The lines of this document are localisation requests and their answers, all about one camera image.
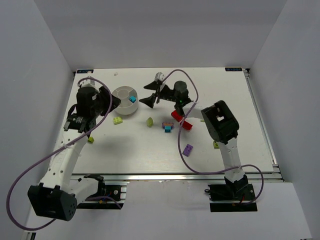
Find cyan lego brick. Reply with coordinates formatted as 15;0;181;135
129;96;137;103

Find small green lego brick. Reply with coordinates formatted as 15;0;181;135
87;136;95;144

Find dark green lego brick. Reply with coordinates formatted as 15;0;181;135
213;141;220;149

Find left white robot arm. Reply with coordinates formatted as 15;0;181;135
27;83;121;221

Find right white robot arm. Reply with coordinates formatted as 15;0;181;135
139;79;248;199

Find white divided round container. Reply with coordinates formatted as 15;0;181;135
112;86;139;116

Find red lego long brick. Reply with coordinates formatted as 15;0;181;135
171;110;183;122

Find left blue table label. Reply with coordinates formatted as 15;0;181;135
76;69;94;74

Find blue table label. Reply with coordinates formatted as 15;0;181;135
224;67;243;72
76;69;94;74

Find red lego short brick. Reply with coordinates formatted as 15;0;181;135
180;121;193;131

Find purple flat lego brick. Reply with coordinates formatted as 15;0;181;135
182;144;194;157

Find right blue table label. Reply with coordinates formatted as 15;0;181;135
224;67;243;72

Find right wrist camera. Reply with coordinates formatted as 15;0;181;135
154;72;165;85

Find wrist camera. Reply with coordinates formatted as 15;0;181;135
77;79;96;89
154;72;165;85

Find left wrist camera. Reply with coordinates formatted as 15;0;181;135
77;79;96;89

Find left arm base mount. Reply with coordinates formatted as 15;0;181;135
75;174;127;210

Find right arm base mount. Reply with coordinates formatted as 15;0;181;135
204;184;258;213

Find aluminium table frame rail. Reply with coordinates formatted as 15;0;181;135
243;68;284;181

